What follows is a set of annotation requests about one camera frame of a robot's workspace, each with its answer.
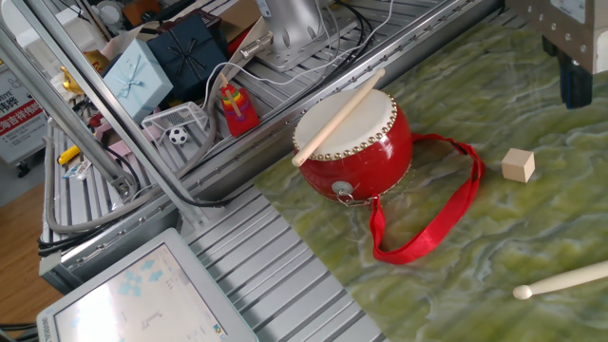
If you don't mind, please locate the grey Schunk gripper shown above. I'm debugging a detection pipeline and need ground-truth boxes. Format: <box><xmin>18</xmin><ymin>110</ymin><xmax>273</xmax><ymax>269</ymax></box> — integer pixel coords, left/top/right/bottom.
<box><xmin>504</xmin><ymin>0</ymin><xmax>608</xmax><ymax>110</ymax></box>

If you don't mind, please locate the wooden drumstick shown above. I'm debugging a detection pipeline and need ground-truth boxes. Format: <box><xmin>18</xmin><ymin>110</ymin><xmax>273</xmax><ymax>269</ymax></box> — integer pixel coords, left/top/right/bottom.
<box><xmin>291</xmin><ymin>67</ymin><xmax>387</xmax><ymax>168</ymax></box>
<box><xmin>512</xmin><ymin>259</ymin><xmax>608</xmax><ymax>301</ymax></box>

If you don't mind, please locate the red drum with white head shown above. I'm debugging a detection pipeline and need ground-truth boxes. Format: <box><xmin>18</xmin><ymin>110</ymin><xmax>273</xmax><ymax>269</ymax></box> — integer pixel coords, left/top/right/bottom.
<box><xmin>292</xmin><ymin>88</ymin><xmax>414</xmax><ymax>208</ymax></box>

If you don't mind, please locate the small wooden cube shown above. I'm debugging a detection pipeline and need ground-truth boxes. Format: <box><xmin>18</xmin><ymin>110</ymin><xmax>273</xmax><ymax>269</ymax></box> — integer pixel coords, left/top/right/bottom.
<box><xmin>501</xmin><ymin>147</ymin><xmax>537</xmax><ymax>184</ymax></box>

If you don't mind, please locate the red box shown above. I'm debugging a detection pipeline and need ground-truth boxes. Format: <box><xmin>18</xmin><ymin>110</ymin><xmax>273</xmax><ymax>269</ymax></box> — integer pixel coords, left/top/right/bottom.
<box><xmin>226</xmin><ymin>26</ymin><xmax>253</xmax><ymax>58</ymax></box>

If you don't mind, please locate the brown cardboard sheet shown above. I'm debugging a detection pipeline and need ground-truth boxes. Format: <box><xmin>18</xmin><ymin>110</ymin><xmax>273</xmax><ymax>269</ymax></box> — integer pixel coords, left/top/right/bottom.
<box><xmin>216</xmin><ymin>0</ymin><xmax>263</xmax><ymax>44</ymax></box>

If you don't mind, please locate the dark maroon box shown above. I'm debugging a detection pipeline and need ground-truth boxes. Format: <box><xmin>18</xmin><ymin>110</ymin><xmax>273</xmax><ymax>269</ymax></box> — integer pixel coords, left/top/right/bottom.
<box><xmin>156</xmin><ymin>8</ymin><xmax>223</xmax><ymax>34</ymax></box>

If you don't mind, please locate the navy gift box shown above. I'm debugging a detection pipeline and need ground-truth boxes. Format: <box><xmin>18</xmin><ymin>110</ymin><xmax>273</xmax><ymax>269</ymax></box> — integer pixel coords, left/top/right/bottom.
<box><xmin>145</xmin><ymin>12</ymin><xmax>228</xmax><ymax>101</ymax></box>

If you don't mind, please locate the white mini soccer goal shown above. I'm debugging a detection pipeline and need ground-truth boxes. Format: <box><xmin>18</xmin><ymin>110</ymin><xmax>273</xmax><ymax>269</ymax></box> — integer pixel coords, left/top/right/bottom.
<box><xmin>141</xmin><ymin>101</ymin><xmax>210</xmax><ymax>146</ymax></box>

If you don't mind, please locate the small soccer ball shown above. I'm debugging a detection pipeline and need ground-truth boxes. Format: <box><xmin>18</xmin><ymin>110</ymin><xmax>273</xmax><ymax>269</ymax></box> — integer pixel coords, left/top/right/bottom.
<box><xmin>168</xmin><ymin>126</ymin><xmax>189</xmax><ymax>146</ymax></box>

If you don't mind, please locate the light blue gift box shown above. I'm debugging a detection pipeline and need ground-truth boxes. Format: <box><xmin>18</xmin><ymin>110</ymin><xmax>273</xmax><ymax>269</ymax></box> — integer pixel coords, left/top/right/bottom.
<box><xmin>102</xmin><ymin>38</ymin><xmax>175</xmax><ymax>124</ymax></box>

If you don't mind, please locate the brown box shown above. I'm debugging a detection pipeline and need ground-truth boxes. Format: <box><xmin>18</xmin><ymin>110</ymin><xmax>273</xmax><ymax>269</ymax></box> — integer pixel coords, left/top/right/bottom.
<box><xmin>122</xmin><ymin>0</ymin><xmax>162</xmax><ymax>28</ymax></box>

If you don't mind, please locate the pink plastic piece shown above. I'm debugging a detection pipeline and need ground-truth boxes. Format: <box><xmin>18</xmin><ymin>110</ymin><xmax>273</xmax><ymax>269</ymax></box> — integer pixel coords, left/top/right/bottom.
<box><xmin>94</xmin><ymin>122</ymin><xmax>165</xmax><ymax>161</ymax></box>

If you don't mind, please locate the white round device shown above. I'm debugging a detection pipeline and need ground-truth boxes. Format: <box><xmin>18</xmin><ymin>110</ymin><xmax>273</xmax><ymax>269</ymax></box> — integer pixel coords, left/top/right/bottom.
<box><xmin>92</xmin><ymin>0</ymin><xmax>124</xmax><ymax>28</ymax></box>

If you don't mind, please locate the white teach pendant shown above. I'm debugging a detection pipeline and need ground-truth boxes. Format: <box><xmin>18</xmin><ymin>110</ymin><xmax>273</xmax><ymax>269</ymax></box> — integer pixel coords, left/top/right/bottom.
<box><xmin>36</xmin><ymin>227</ymin><xmax>260</xmax><ymax>342</ymax></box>

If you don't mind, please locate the gold figurine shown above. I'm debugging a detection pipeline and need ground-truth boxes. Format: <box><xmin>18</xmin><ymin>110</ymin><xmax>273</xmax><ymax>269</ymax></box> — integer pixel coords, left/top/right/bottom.
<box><xmin>59</xmin><ymin>49</ymin><xmax>111</xmax><ymax>96</ymax></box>

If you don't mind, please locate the small white blue packet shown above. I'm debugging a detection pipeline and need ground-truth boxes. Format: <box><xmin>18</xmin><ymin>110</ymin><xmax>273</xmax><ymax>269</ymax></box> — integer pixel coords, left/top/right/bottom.
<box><xmin>62</xmin><ymin>160</ymin><xmax>92</xmax><ymax>181</ymax></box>

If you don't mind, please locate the white red sign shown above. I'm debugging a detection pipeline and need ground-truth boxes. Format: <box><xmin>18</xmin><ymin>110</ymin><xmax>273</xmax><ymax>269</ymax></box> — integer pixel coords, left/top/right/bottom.
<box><xmin>0</xmin><ymin>66</ymin><xmax>48</xmax><ymax>166</ymax></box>

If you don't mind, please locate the black cable bundle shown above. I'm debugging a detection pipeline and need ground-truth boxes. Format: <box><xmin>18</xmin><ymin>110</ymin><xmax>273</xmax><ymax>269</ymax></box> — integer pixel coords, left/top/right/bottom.
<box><xmin>37</xmin><ymin>222</ymin><xmax>115</xmax><ymax>257</ymax></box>
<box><xmin>279</xmin><ymin>0</ymin><xmax>377</xmax><ymax>101</ymax></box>

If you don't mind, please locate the red drum strap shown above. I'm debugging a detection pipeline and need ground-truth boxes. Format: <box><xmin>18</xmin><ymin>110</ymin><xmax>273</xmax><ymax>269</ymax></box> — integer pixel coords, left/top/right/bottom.
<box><xmin>369</xmin><ymin>132</ymin><xmax>486</xmax><ymax>266</ymax></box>

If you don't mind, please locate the silver metal pedestal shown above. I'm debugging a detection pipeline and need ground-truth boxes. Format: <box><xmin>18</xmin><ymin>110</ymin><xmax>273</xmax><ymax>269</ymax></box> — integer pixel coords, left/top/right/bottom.
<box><xmin>239</xmin><ymin>0</ymin><xmax>356</xmax><ymax>73</ymax></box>

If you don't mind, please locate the rainbow ring stacking toy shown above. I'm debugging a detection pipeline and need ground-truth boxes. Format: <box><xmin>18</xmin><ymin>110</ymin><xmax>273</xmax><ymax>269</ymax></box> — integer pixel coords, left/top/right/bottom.
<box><xmin>218</xmin><ymin>71</ymin><xmax>261</xmax><ymax>139</ymax></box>

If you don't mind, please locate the white cable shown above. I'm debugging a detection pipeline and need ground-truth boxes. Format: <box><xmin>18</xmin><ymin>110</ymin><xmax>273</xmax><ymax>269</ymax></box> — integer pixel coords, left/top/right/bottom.
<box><xmin>201</xmin><ymin>0</ymin><xmax>396</xmax><ymax>110</ymax></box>

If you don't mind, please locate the slim aluminium frame post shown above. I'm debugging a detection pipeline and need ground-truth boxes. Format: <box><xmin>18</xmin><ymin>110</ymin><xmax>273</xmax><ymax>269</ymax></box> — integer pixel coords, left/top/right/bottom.
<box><xmin>9</xmin><ymin>0</ymin><xmax>210</xmax><ymax>229</ymax></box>

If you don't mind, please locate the yellow handled tool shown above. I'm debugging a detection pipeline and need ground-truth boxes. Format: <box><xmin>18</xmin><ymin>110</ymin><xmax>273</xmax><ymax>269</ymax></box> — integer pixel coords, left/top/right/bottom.
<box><xmin>57</xmin><ymin>144</ymin><xmax>82</xmax><ymax>166</ymax></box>

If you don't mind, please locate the thick aluminium frame post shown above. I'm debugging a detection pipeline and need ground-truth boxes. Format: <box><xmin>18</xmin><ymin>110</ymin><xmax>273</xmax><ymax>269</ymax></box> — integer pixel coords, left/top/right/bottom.
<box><xmin>0</xmin><ymin>26</ymin><xmax>139</xmax><ymax>200</ymax></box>

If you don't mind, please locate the grey corrugated hose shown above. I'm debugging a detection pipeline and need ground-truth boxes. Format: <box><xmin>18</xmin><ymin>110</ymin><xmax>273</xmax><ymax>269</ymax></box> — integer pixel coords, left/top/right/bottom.
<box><xmin>42</xmin><ymin>61</ymin><xmax>224</xmax><ymax>235</ymax></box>

